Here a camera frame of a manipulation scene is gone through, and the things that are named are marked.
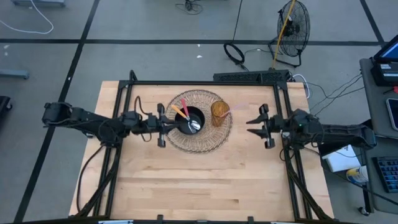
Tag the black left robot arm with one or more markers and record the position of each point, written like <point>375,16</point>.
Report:
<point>87,119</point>

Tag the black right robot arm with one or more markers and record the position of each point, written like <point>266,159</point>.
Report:
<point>342,133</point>

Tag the white box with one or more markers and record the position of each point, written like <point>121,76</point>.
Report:
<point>340,158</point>

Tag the round woven placemat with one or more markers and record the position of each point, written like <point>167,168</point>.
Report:
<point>199,143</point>

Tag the black aluminium table frame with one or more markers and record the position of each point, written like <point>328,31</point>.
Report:
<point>124,93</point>

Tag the black floor fan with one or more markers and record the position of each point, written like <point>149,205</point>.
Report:
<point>293,29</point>

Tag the white and blue canister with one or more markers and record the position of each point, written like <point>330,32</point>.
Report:
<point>357,175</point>

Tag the grey side table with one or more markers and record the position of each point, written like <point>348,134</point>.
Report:
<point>373,102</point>

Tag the amber faceted glass tumbler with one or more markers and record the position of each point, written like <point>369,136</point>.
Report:
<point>219,113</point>

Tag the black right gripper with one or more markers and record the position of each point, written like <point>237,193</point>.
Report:
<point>276,126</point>

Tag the black bowl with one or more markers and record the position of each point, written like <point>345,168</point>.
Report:
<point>199,113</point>

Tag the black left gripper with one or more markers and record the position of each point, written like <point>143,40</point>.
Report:
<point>154,124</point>

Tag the laptop computer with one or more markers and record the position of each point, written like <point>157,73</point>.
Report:
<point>388,51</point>

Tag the smartphone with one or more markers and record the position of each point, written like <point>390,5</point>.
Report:
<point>393,113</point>

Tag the black keyboard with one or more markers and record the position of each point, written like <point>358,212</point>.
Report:
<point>387,174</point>

